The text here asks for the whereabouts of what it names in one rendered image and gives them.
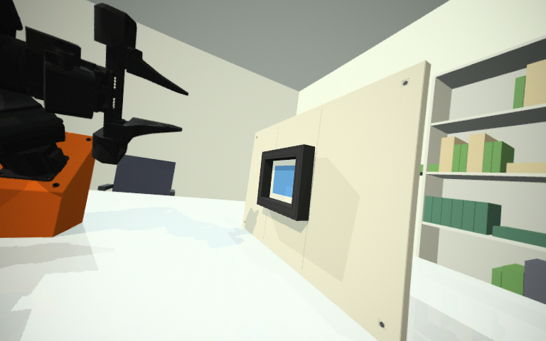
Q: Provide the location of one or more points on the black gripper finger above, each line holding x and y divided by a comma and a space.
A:
138, 127
136, 66

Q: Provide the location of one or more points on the beige wall panel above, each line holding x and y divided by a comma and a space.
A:
357, 247

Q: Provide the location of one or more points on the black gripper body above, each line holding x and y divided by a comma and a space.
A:
118, 31

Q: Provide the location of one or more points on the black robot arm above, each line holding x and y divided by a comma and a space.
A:
28, 131

